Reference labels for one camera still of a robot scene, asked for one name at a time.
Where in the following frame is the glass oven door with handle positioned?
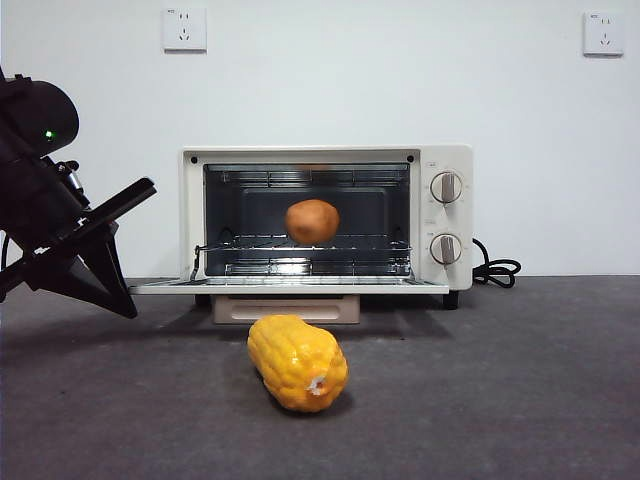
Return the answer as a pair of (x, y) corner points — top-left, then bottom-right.
(128, 279), (450, 326)

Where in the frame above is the brown potato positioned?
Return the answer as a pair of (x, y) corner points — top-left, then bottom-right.
(284, 198), (341, 247)

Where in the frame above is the cream oven knob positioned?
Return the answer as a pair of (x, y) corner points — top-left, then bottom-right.
(430, 232), (465, 266)
(430, 171), (465, 205)

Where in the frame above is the cream Toshiba toaster oven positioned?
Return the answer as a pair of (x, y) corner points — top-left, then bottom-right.
(180, 144), (474, 311)

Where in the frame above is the yellow corn cob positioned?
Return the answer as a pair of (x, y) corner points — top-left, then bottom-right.
(246, 313), (349, 414)

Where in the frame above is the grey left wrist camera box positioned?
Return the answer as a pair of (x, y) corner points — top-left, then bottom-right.
(49, 157), (94, 211)

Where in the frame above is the metal wire oven rack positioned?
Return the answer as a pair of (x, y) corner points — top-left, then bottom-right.
(192, 233), (414, 279)

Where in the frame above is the white wall socket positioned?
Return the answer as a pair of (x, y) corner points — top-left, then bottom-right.
(582, 12), (626, 58)
(161, 6), (208, 55)

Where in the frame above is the black oven power cable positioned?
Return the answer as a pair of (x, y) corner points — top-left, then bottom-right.
(471, 237), (522, 291)

